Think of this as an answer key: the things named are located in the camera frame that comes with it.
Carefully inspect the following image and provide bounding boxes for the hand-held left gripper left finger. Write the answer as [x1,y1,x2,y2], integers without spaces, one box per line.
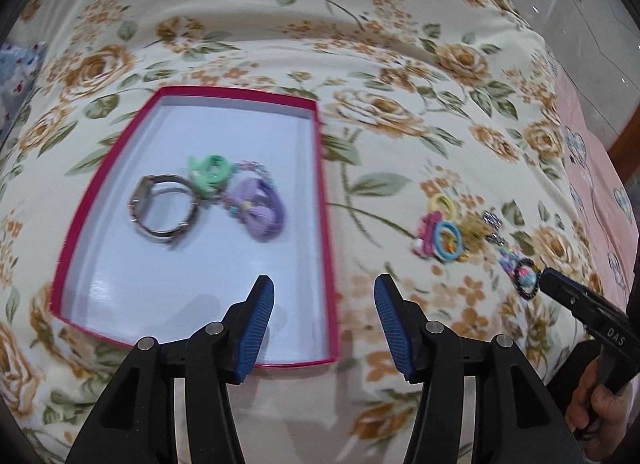
[65,275,276,464]

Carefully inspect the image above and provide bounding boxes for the red shallow box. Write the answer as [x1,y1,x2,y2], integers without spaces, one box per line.
[50,86,342,370]

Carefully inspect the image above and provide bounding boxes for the grey bear print pillow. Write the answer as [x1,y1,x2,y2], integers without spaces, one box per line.
[0,39,48,145]

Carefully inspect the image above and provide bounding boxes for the person's right hand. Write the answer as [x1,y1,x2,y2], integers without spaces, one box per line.
[565,358,640,461]

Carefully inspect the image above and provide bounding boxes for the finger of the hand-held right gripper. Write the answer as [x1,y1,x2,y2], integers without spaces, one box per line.
[542,267,608,330]

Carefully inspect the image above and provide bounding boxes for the floral blanket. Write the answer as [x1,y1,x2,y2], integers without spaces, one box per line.
[0,0,632,464]

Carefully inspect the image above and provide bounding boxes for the small pastel bead bracelet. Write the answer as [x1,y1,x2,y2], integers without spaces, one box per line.
[220,160,274,217]

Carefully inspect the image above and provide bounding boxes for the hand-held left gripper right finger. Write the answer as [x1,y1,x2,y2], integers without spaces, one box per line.
[374,274,576,464]

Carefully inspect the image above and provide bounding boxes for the amber claw hair clip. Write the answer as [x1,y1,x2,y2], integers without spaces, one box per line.
[457,214,494,255]

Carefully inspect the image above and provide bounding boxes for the orange yellow hair ring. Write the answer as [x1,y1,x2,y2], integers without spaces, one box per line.
[443,237,471,265]

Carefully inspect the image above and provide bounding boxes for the green hair clip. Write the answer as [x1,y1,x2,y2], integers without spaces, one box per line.
[186,154,235,196]

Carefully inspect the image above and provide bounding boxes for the silver wristwatch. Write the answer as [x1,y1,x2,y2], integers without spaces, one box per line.
[129,174,201,248]

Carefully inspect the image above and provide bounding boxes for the blue hair ring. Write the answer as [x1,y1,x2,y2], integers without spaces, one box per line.
[432,221,464,263]

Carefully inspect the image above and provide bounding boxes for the black bead bracelet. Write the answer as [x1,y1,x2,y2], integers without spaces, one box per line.
[515,259,544,301]

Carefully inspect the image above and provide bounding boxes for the pink heart print sheet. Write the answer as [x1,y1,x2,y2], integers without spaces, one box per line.
[555,64,640,305]

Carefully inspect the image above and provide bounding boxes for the colourful bead bracelet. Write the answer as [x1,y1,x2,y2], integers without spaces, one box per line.
[482,211,526,291]

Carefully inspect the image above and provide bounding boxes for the purple bow hair tie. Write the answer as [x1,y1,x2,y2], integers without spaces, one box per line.
[230,177,289,243]

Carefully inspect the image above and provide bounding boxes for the pink hair clip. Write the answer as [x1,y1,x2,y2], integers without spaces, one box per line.
[411,214,441,258]

